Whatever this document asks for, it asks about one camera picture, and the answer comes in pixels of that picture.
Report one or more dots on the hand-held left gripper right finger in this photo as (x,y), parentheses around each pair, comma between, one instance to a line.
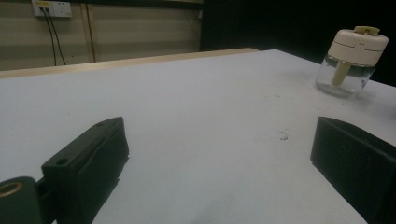
(358,165)

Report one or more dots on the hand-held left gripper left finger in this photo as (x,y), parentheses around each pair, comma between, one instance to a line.
(84,168)

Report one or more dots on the glass jar with cream lid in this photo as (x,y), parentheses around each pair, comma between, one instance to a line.
(358,46)

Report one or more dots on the white table mat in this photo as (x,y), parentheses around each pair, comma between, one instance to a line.
(199,109)

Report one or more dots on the black curtain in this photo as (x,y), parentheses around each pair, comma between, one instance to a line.
(264,25)

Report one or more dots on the white wall socket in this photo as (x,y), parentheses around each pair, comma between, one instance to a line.
(57,7)

